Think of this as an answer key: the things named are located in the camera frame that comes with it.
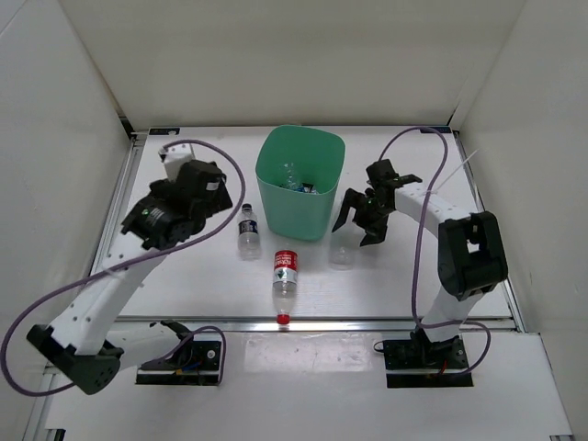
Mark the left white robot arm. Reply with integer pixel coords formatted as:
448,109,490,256
27,172,232,395

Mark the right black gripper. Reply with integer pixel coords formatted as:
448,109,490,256
334,188,393,246

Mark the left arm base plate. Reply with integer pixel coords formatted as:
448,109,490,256
135,329,226,387

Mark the green plastic bin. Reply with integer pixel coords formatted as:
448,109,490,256
255,125,345,242

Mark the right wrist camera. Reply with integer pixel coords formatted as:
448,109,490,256
366,159,400,188

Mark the blue label water bottle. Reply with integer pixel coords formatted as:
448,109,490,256
279,163,304,192

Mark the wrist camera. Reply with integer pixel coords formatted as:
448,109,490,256
158,142,226,198
366,159,400,188

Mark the dark label Pepsi bottle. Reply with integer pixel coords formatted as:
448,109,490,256
238,203,261,260

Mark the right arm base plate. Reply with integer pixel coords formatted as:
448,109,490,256
373,337,474,389

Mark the clear unlabelled plastic bottle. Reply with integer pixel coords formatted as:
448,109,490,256
329,245,355,270

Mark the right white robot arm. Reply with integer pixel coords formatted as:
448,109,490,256
333,175,508,368

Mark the red label water bottle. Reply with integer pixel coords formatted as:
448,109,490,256
272,249,298,326

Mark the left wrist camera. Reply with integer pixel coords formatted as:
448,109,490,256
158,142,226,198

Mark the aluminium frame rail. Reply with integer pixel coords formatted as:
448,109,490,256
112,316,521,333

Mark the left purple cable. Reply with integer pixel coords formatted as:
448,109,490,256
1,139,247,397

